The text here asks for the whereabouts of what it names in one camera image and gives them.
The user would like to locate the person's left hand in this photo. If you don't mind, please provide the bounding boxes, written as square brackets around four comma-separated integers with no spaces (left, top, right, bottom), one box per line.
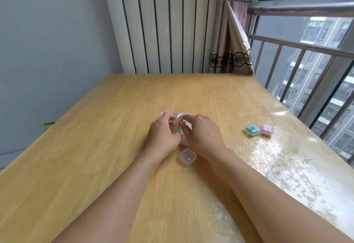
[143,112,183,159]

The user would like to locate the person's right hand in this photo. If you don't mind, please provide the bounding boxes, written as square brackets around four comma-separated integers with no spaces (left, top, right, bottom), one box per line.
[180,114,229,160]

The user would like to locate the clear plastic bag of beads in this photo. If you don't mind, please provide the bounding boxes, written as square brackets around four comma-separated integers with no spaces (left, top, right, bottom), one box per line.
[160,111,193,135]

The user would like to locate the person's right forearm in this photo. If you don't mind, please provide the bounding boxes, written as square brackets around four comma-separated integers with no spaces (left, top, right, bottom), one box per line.
[206,147,354,243]

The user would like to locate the person's left forearm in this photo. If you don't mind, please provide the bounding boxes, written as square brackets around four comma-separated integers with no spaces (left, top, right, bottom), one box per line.
[51,147,166,243]

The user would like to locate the clear small plastic box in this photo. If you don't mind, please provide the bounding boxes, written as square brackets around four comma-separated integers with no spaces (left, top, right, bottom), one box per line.
[179,148,197,165]

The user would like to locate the green small plastic box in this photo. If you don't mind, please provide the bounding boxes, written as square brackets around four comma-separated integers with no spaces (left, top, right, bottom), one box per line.
[244,124,261,137]

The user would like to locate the pink small plastic box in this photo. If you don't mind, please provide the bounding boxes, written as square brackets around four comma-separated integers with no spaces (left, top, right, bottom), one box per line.
[260,124,275,136]

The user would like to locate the beige curtain with lace band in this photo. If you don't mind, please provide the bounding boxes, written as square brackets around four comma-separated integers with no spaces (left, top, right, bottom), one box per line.
[208,1,255,77]

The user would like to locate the white column radiator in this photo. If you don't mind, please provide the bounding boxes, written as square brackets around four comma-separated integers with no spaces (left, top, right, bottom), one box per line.
[100,0,221,74]

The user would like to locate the metal window railing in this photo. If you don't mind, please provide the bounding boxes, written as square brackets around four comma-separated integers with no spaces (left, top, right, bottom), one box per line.
[247,2,354,169]

